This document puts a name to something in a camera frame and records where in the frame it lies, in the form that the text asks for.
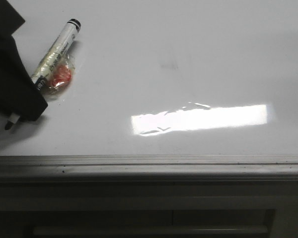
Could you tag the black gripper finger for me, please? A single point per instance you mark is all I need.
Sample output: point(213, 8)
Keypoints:
point(17, 91)

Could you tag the red magnet taped to marker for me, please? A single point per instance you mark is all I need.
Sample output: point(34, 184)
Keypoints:
point(61, 79)

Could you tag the white black whiteboard marker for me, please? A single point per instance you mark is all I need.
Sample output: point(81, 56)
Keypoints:
point(55, 54)

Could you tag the dark cabinet below whiteboard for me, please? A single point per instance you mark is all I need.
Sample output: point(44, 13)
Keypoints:
point(252, 209)

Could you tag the white whiteboard with aluminium frame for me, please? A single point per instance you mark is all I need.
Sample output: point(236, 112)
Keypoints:
point(162, 89)

